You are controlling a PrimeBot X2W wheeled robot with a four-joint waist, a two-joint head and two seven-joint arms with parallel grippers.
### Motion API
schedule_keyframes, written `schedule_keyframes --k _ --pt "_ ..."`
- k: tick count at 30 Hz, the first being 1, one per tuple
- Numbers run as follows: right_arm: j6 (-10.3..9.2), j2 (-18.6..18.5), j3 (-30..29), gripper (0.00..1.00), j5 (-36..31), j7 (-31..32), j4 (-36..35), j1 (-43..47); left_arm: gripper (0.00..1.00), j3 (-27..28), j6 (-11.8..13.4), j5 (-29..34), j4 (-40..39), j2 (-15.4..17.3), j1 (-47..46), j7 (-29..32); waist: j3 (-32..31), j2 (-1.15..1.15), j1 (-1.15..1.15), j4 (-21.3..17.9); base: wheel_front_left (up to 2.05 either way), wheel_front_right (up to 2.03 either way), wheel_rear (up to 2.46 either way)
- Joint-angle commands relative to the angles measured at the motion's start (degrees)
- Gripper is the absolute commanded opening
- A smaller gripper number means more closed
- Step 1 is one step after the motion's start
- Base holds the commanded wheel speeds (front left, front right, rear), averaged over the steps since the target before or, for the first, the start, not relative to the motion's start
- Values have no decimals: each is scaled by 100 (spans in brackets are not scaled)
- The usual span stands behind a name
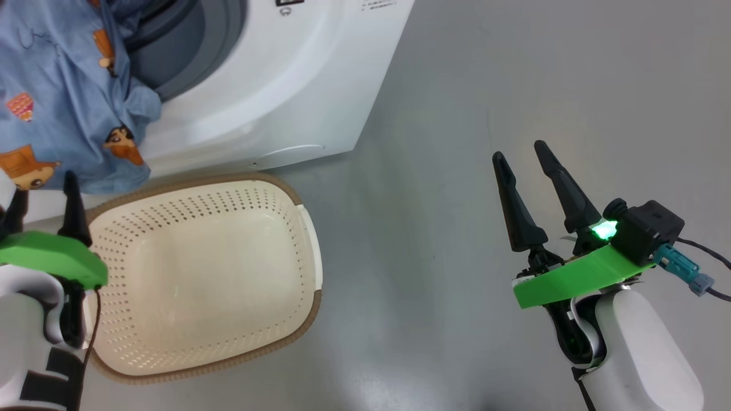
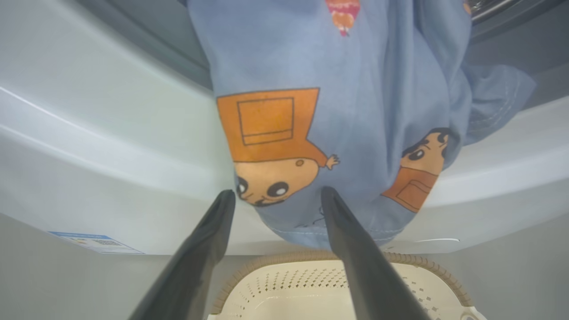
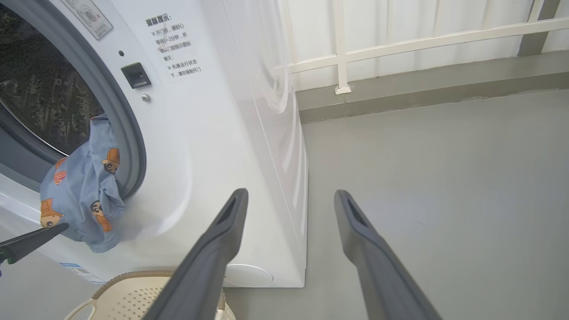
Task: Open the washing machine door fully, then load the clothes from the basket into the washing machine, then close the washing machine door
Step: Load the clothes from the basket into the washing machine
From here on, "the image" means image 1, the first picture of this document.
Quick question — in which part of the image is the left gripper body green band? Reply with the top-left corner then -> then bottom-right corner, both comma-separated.
0,231 -> 109,289

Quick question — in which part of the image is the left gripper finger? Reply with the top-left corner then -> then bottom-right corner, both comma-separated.
57,170 -> 94,248
0,188 -> 29,244

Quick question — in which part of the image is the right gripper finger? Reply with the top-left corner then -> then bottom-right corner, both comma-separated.
492,151 -> 563,270
534,140 -> 604,256

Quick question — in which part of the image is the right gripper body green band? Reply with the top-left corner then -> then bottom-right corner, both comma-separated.
512,220 -> 657,309

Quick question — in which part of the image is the blue cartoon print garment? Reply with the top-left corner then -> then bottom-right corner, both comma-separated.
0,0 -> 163,195

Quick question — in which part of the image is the cream perforated laundry basket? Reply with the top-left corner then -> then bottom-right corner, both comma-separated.
85,173 -> 324,384

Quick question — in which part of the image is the white front-load washing machine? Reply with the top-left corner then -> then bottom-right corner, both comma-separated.
26,0 -> 416,224

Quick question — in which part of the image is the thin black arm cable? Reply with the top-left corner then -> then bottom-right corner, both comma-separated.
83,287 -> 103,367

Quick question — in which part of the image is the black cable with teal connector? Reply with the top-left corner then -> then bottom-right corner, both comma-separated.
653,239 -> 731,302

